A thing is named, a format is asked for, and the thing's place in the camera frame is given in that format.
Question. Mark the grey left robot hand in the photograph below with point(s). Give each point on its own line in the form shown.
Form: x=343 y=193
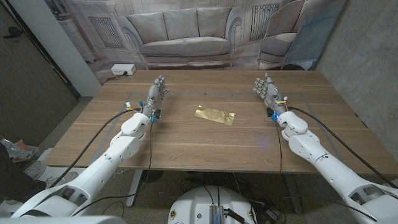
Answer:
x=154 y=99

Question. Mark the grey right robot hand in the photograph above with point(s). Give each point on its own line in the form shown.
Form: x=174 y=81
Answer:
x=272 y=95

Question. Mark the gold foil envelope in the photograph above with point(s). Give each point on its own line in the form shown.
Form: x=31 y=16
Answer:
x=214 y=115

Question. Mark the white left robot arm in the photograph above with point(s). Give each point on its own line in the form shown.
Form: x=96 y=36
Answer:
x=102 y=165

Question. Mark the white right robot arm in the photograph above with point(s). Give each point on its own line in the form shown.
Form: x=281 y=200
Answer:
x=329 y=168

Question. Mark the yellow right wrist tag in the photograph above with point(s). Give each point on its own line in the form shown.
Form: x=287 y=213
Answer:
x=281 y=101

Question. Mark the blue right wrist connector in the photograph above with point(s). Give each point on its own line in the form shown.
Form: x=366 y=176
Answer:
x=274 y=117

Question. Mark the white power outlet box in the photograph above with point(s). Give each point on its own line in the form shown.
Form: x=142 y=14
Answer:
x=123 y=69

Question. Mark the printed living room backdrop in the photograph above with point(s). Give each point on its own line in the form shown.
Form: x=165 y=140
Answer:
x=186 y=37

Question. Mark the blue-grey leaning panel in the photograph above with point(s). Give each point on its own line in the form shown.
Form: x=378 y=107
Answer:
x=314 y=37

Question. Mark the metal table leg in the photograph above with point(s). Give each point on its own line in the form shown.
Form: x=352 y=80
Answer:
x=293 y=193
x=134 y=188

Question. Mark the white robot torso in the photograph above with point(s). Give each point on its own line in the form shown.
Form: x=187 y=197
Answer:
x=192 y=205

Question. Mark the floor power strip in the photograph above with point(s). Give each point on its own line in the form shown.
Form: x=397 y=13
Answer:
x=271 y=214

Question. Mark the grey metal electronics box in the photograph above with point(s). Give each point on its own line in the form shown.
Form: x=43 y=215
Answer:
x=216 y=214

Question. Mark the white sneaker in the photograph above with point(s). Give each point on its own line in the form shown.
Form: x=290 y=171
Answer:
x=35 y=169

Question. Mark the crumpled plastic bag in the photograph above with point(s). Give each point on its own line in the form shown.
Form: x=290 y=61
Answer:
x=18 y=151

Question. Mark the black fabric bundle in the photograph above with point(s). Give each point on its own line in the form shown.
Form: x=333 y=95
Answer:
x=15 y=183

